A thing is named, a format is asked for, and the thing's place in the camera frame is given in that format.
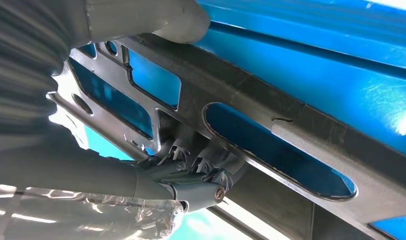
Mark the blue metal shelf rack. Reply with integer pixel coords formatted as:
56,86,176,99
68,0,406,240

